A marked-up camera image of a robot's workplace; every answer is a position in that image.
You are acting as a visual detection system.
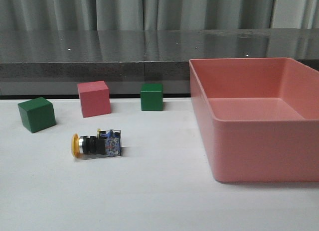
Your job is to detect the yellow push button switch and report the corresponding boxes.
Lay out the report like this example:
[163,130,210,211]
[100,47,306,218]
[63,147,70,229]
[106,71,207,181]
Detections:
[71,129,122,159]

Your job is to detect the right green wooden cube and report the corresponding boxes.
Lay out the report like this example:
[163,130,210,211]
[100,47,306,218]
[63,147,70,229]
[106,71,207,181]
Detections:
[140,83,163,111]

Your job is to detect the green wooden cube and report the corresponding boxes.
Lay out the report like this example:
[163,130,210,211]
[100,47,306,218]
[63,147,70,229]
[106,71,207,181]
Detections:
[18,97,56,133]
[140,83,163,111]

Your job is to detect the pink wooden cube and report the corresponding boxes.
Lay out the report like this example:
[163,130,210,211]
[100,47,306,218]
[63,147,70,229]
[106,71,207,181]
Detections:
[77,81,111,117]

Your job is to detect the pink plastic bin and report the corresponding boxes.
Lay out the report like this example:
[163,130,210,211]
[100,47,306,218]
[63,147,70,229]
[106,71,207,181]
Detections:
[189,58,319,182]

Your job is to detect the left green wooden cube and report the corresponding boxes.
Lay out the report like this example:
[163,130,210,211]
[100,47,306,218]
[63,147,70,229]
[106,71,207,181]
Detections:
[18,97,56,133]

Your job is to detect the dark grey glossy counter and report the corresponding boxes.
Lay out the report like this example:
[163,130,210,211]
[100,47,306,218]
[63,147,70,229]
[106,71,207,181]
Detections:
[0,28,319,99]

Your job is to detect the grey curtain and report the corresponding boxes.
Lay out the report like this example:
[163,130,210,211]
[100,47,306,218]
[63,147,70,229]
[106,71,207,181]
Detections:
[0,0,319,31]

